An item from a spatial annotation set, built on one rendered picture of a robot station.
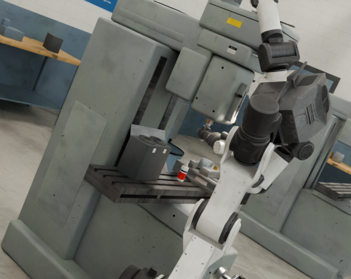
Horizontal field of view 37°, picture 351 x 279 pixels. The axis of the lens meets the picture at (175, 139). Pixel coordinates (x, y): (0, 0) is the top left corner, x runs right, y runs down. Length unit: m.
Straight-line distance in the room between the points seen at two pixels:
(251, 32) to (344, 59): 7.03
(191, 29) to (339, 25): 7.09
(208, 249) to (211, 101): 0.89
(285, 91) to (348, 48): 7.49
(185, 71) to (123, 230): 0.93
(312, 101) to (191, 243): 0.75
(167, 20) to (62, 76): 4.76
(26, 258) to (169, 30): 1.58
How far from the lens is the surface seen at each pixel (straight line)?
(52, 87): 7.62
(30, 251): 3.30
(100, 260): 3.08
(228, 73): 2.72
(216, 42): 2.78
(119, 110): 2.94
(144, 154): 2.49
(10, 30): 6.20
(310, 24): 10.05
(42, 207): 3.32
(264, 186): 2.47
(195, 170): 2.96
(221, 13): 2.80
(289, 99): 2.14
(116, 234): 2.99
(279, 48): 2.27
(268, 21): 2.29
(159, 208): 2.79
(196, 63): 2.81
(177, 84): 2.86
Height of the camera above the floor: 1.62
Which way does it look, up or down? 10 degrees down
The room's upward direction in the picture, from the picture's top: 24 degrees clockwise
